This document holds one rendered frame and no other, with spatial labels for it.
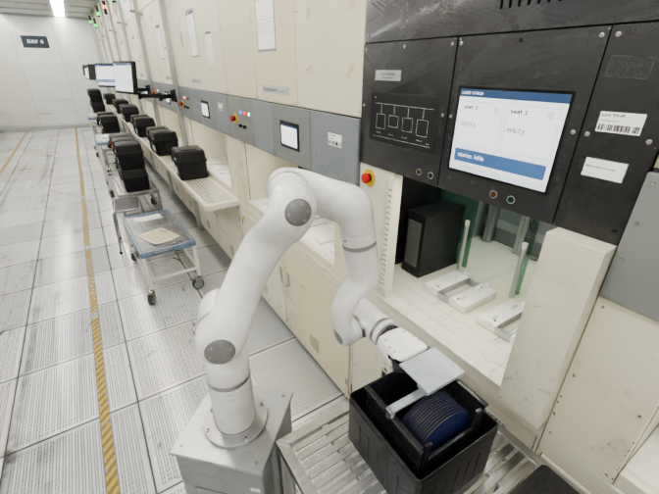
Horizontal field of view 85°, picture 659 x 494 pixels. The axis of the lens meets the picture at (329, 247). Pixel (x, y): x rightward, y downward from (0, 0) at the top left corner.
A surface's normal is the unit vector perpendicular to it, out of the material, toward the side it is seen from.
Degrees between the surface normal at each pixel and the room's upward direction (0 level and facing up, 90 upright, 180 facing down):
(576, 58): 90
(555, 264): 90
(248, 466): 0
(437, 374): 1
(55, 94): 90
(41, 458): 0
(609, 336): 90
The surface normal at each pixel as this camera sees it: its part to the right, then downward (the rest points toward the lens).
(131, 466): 0.00, -0.90
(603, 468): -0.84, 0.24
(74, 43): 0.54, 0.38
